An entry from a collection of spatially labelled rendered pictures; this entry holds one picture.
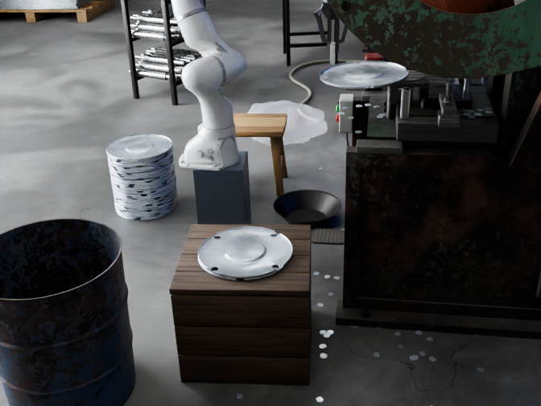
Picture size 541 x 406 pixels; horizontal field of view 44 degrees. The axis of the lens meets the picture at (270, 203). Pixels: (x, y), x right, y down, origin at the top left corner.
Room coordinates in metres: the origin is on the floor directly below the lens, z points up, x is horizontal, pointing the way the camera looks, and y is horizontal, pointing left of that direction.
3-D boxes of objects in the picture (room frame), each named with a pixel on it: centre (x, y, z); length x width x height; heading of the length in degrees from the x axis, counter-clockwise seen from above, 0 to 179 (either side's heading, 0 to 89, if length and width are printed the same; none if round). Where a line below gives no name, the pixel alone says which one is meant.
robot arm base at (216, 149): (2.25, 0.22, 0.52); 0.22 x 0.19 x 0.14; 85
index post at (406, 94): (1.94, -0.42, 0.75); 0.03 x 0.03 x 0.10; 80
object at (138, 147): (2.76, 0.58, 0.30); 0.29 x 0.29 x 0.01
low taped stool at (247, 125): (2.94, 0.09, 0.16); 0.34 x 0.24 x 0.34; 84
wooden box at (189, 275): (1.74, 0.08, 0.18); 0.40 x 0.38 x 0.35; 85
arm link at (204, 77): (2.22, 0.20, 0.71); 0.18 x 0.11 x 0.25; 135
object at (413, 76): (2.12, -0.41, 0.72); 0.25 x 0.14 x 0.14; 80
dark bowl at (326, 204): (2.58, -0.16, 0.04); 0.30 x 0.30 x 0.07
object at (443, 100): (1.93, -0.55, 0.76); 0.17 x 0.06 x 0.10; 170
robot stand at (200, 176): (2.24, 0.18, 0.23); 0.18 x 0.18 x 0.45; 85
